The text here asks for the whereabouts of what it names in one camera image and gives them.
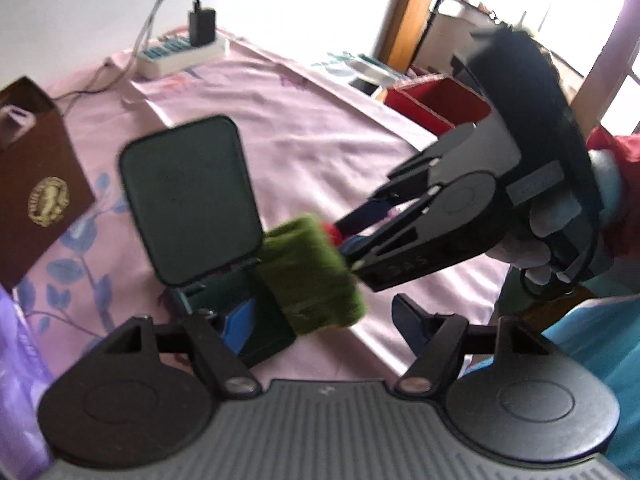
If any teal cloth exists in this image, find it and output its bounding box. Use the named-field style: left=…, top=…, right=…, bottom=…
left=542, top=280, right=640, bottom=480

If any purple packet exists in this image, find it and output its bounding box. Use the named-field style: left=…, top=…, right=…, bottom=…
left=0, top=284, right=56, bottom=473

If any dark green hinged case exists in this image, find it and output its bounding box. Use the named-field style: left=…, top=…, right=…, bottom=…
left=118, top=115, right=297, bottom=367

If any pink floral bedsheet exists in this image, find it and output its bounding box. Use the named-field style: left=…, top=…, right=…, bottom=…
left=15, top=27, right=511, bottom=381

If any black charger plug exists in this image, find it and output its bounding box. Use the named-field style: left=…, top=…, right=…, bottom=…
left=187, top=7, right=217, bottom=47

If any green plush roll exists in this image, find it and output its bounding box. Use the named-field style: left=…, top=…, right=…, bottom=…
left=257, top=214, right=367, bottom=336

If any white power strip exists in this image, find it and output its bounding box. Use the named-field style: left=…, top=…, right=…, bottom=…
left=136, top=35, right=226, bottom=80

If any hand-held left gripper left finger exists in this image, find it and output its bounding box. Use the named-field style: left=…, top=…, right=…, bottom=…
left=113, top=299, right=264, bottom=402

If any brown cardboard box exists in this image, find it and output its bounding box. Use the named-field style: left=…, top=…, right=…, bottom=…
left=0, top=76, right=97, bottom=291

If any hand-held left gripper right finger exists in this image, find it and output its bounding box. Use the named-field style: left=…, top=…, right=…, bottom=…
left=392, top=294, right=549, bottom=401

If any white phone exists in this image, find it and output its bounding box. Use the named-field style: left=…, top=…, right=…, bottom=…
left=349, top=76, right=387, bottom=99

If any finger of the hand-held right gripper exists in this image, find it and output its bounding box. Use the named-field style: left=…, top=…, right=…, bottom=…
left=334, top=124, right=476, bottom=241
left=342, top=187, right=446, bottom=267

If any person's right hand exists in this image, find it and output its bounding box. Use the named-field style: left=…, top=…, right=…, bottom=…
left=492, top=200, right=591, bottom=287

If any white and teal flat box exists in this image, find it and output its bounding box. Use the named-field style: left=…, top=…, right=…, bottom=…
left=310, top=51, right=401, bottom=86

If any red box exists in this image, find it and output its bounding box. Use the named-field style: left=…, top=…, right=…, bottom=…
left=385, top=74, right=493, bottom=136

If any wooden door frame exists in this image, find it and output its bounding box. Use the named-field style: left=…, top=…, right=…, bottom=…
left=375, top=0, right=448, bottom=68

